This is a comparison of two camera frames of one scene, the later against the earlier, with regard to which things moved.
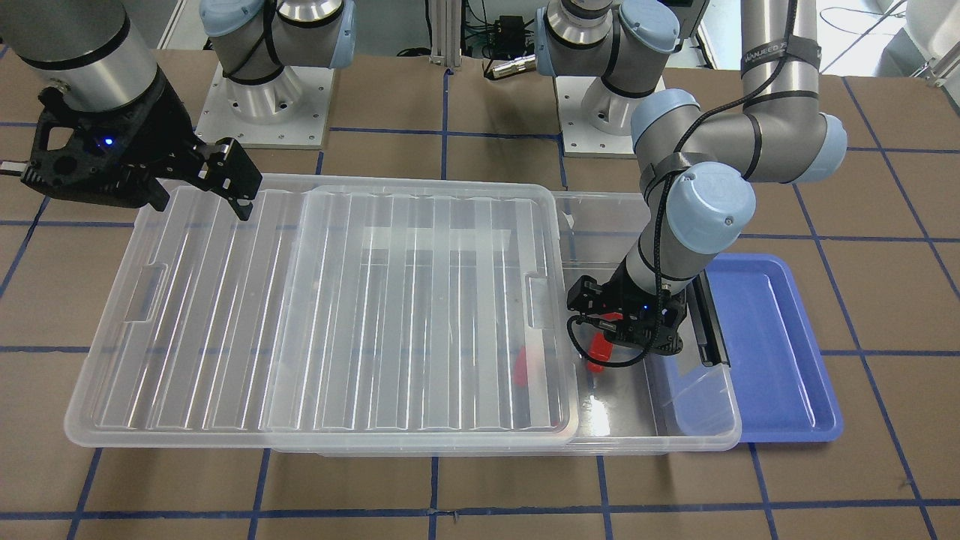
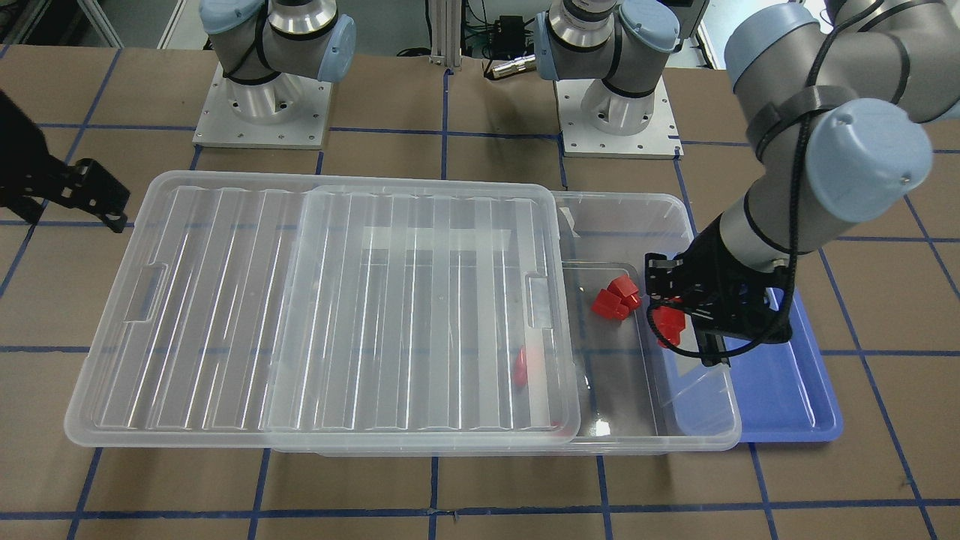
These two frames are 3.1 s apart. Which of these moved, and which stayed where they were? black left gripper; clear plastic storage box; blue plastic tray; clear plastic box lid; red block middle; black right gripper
Moved: black left gripper; black right gripper
Stayed: clear plastic box lid; red block middle; blue plastic tray; clear plastic storage box
